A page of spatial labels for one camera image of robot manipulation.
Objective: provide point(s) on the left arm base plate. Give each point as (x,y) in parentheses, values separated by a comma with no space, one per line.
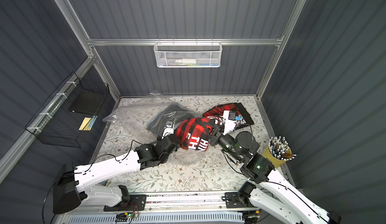
(128,204)

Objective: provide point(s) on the yellow notepad in basket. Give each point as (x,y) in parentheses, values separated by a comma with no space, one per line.
(86,125)

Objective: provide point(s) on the aluminium front rail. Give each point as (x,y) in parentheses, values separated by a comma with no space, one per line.
(181,201)

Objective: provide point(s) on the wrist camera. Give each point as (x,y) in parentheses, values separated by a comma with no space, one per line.
(232,120)
(169,129)

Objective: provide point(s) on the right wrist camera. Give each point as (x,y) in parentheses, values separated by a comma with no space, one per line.
(232,120)

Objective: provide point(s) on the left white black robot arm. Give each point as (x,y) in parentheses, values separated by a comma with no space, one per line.
(77,185)

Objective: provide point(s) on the white vented panel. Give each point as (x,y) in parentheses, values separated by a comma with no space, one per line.
(162,218)

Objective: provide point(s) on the dark grey pinstripe shirt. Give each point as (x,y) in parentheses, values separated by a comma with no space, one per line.
(174,112)

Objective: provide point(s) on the black shirt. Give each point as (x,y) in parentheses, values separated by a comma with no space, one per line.
(246,117)

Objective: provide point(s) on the aluminium frame back crossbar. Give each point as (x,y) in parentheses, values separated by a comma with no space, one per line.
(151,42)

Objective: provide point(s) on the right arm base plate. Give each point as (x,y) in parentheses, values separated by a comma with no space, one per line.
(234,201)

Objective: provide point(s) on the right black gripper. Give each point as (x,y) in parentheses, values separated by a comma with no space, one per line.
(217,130)

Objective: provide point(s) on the black box in basket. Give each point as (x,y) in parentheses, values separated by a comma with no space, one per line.
(87,102)

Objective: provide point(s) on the white bottle in basket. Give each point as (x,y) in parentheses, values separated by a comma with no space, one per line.
(188,62)

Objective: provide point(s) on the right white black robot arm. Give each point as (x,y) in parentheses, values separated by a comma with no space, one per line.
(266,188)

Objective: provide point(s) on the white wire mesh basket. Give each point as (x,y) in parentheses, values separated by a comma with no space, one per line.
(207,56)

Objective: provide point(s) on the clear plastic vacuum bag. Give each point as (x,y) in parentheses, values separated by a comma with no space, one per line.
(129,121)

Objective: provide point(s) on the yellow cup of pens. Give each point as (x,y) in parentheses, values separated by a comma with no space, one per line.
(278,151)

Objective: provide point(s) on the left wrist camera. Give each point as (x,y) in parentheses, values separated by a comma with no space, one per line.
(169,129)

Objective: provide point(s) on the black wire wall basket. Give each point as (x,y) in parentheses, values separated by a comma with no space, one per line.
(55,125)

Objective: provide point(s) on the red plaid printed shirt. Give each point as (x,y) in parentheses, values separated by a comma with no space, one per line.
(219,110)

